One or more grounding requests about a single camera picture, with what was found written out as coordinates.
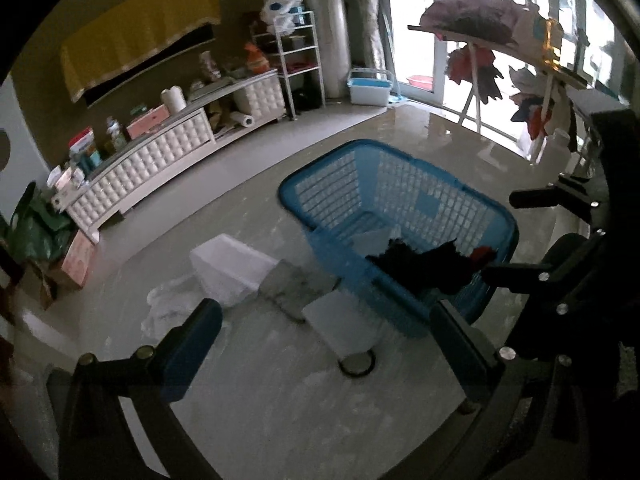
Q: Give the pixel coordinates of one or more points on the white shelf rack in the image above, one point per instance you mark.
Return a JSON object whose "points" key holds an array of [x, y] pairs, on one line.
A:
{"points": [[300, 55]]}

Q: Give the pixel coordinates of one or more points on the white square folded cloth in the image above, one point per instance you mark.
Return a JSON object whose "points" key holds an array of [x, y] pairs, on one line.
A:
{"points": [[340, 322]]}

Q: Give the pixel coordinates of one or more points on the white paper towel roll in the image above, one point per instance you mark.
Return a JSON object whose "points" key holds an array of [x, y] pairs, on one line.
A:
{"points": [[174, 100]]}

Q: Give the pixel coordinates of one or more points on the blue and white storage box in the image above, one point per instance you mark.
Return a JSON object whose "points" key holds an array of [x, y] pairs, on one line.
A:
{"points": [[369, 90]]}

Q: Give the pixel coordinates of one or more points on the yellow cloth cover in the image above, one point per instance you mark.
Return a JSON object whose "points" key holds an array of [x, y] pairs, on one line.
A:
{"points": [[135, 25]]}

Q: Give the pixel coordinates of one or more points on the black television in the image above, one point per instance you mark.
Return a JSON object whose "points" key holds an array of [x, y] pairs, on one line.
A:
{"points": [[150, 65]]}

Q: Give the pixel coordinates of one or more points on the purple cloth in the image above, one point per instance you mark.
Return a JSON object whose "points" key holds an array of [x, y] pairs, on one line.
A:
{"points": [[475, 17]]}

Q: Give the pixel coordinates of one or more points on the clothes drying rack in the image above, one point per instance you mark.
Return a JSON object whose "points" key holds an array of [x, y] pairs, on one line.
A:
{"points": [[550, 70]]}

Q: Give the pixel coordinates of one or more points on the green plastic bag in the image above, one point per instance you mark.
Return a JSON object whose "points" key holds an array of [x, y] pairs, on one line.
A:
{"points": [[37, 225]]}

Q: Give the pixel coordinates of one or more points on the rolled white paper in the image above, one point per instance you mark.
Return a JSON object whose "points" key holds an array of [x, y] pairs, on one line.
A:
{"points": [[243, 120]]}

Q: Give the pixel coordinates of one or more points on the black and red cloth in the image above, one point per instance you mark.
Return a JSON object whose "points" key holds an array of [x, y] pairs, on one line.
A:
{"points": [[425, 267]]}

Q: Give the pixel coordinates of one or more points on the grey curtain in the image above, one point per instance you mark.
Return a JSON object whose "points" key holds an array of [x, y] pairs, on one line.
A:
{"points": [[327, 25]]}

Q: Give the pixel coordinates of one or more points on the grey folded cloth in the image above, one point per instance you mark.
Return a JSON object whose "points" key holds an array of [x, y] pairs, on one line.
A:
{"points": [[297, 287]]}

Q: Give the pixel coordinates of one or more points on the blue plastic laundry basket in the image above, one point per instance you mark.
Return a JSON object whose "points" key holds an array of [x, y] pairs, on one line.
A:
{"points": [[350, 185]]}

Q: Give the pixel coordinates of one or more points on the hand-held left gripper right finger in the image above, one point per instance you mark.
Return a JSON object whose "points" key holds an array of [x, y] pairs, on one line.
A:
{"points": [[452, 347]]}

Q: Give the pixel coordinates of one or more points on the white plastic bags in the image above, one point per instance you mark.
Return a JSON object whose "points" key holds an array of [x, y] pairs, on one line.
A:
{"points": [[282, 0]]}

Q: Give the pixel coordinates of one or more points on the red and white packet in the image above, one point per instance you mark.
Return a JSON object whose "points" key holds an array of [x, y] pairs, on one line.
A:
{"points": [[82, 142]]}

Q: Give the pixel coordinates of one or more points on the red basin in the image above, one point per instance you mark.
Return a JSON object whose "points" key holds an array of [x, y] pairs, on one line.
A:
{"points": [[421, 81]]}

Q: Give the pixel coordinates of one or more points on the pink cardboard box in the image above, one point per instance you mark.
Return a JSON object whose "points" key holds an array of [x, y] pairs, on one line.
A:
{"points": [[75, 260]]}

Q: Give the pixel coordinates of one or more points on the red hanging garment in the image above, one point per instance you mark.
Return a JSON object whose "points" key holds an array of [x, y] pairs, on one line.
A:
{"points": [[472, 72]]}

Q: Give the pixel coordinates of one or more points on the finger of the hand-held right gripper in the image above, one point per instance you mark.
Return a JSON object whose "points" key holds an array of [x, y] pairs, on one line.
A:
{"points": [[542, 197], [520, 274]]}

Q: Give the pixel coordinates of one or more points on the orange bag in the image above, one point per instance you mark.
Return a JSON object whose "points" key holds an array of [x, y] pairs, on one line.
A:
{"points": [[256, 59]]}

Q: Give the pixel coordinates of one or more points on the white tufted TV cabinet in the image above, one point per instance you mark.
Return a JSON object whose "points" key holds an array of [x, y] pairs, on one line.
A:
{"points": [[150, 170]]}

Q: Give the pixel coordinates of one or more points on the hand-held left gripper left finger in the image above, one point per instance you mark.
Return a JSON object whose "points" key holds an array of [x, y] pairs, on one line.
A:
{"points": [[192, 347]]}

